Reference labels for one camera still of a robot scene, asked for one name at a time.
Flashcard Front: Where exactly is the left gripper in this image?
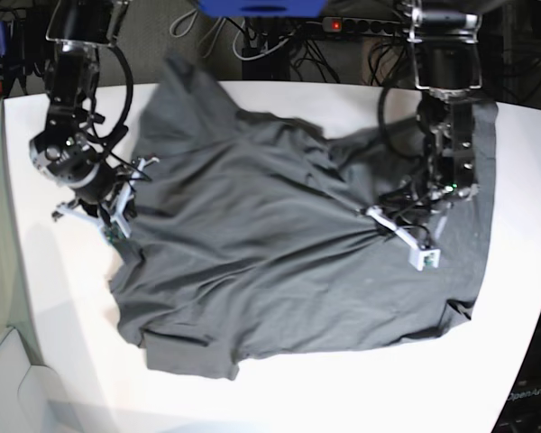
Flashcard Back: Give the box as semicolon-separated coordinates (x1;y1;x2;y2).
378;189;451;235

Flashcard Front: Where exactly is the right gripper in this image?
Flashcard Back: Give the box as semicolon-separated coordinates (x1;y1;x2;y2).
74;166;133;217

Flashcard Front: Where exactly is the dark grey t-shirt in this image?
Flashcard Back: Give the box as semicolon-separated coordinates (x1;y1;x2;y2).
110;53;498;380

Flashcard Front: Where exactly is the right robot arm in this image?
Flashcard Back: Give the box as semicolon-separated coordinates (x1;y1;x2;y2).
29;1;133;211

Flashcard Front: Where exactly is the black power strip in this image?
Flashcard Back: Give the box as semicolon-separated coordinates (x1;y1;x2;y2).
321;17;402;37

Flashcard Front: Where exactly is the blue box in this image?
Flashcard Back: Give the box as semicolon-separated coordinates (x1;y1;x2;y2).
198;0;326;17

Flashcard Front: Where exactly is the grey chair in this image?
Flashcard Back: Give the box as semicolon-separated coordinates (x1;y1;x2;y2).
0;327;84;432

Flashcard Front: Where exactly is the white cable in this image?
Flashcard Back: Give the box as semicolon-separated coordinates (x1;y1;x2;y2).
232;26;294;61

